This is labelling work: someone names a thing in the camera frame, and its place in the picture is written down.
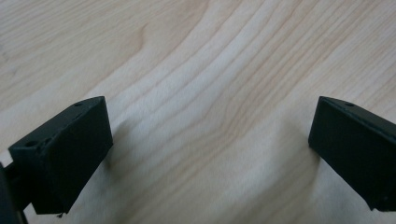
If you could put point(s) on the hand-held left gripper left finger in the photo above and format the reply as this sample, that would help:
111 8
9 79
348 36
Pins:
62 155

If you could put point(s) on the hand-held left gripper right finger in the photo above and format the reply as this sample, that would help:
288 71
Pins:
358 149

